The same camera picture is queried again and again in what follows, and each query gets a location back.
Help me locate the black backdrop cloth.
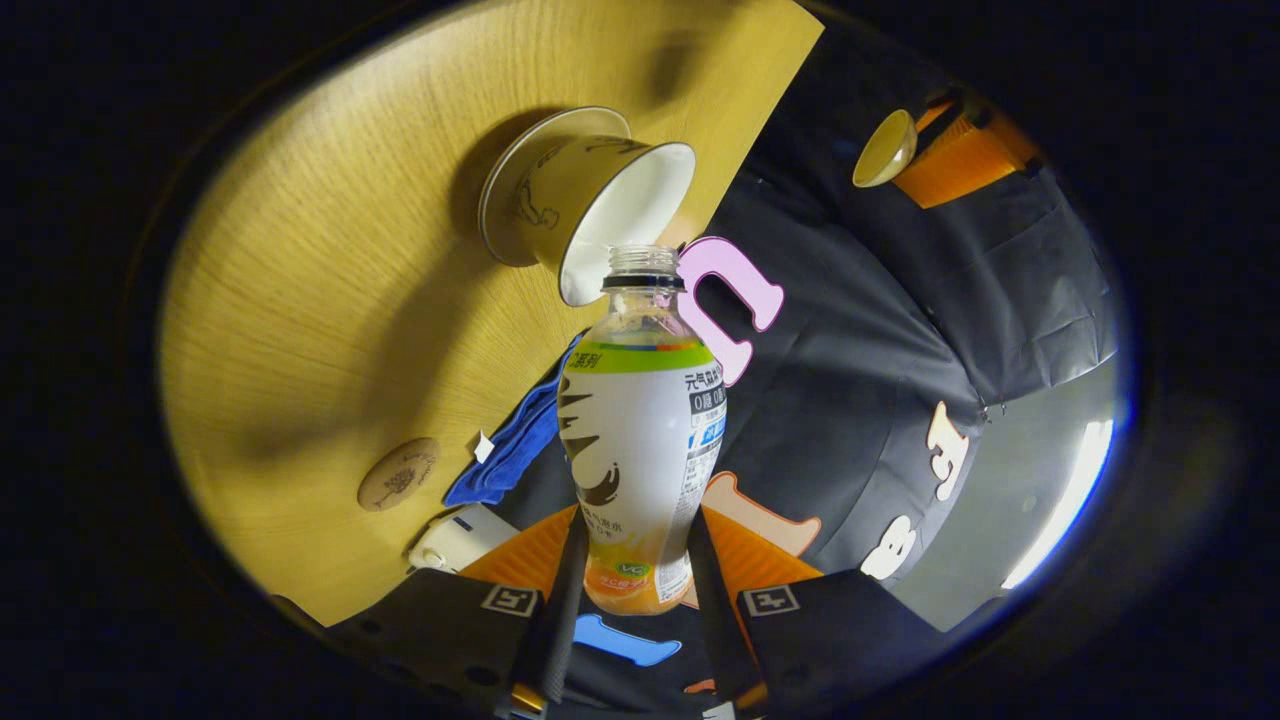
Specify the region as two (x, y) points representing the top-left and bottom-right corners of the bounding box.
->
(480, 20), (1121, 720)

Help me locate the blue towel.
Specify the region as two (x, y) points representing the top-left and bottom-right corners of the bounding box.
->
(443, 335), (586, 507)

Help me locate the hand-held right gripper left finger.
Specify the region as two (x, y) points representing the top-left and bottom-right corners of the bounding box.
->
(325, 505), (591, 720)

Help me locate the clear labelled water bottle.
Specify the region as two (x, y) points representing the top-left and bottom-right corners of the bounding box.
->
(558, 243), (729, 616)

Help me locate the cream teacup saucer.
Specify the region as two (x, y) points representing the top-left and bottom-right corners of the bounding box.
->
(478, 106), (633, 269)

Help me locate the cream ceramic teacup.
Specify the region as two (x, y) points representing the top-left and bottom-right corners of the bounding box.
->
(515, 135), (697, 308)

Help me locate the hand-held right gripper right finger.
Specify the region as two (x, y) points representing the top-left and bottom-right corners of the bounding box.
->
(685, 505), (951, 720)

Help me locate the cream teacup lid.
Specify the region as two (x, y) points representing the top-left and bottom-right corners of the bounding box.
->
(852, 108), (918, 189)

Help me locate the white toaster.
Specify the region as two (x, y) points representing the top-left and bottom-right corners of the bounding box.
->
(407, 503), (521, 574)

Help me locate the round cork coaster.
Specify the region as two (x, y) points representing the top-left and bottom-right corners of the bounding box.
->
(357, 437), (442, 513)

